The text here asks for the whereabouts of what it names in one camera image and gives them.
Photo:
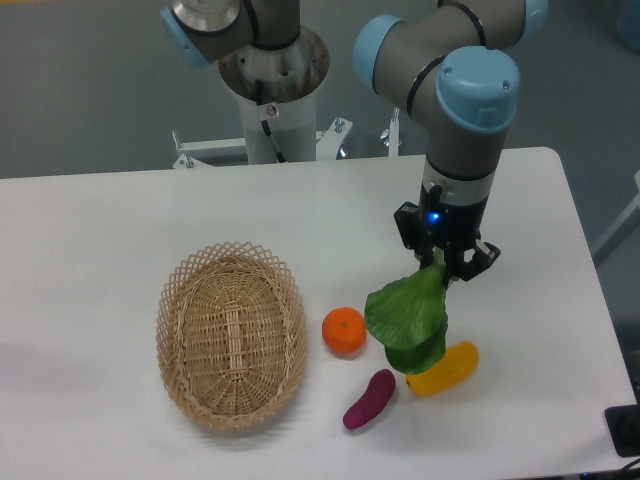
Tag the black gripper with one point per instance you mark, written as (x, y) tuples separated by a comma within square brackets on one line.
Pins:
[(448, 217)]

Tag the green leafy vegetable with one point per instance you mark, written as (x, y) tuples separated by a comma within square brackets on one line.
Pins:
[(408, 317)]

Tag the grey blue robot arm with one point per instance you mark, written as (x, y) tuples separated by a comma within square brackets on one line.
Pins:
[(449, 72)]

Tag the yellow mango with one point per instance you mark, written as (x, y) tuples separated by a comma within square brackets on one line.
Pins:
[(456, 366)]

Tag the orange tangerine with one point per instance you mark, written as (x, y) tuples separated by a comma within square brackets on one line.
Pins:
[(344, 330)]

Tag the purple sweet potato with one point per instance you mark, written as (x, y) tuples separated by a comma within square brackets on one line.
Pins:
[(372, 402)]

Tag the woven wicker basket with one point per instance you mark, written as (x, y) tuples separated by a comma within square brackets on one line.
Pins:
[(231, 336)]

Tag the black box at table edge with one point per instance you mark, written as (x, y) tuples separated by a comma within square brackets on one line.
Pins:
[(623, 425)]

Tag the white metal base frame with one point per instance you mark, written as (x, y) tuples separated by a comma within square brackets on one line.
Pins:
[(329, 145)]

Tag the white frame at right edge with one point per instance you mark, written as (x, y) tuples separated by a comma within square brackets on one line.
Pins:
[(619, 230)]

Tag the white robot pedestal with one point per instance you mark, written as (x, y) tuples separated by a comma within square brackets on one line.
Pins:
[(277, 91)]

